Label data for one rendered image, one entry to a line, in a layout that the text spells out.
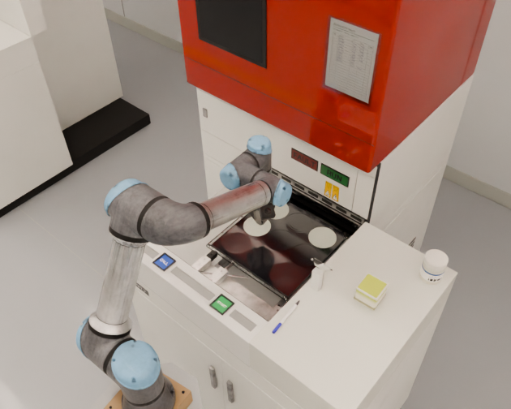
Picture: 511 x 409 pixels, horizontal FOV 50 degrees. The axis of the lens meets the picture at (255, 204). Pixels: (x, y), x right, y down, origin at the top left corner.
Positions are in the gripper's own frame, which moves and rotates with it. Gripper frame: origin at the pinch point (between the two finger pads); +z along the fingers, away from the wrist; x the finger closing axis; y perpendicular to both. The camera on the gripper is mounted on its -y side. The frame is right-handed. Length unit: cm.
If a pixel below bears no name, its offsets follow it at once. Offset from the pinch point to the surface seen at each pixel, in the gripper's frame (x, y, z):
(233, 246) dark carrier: 10.9, -0.8, 7.4
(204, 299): 26.1, -24.0, 1.3
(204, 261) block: 22.2, -5.3, 6.5
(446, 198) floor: -140, 72, 97
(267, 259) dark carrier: 1.2, -9.9, 7.4
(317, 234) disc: -19.4, -4.7, 7.4
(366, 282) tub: -21.3, -37.8, -6.0
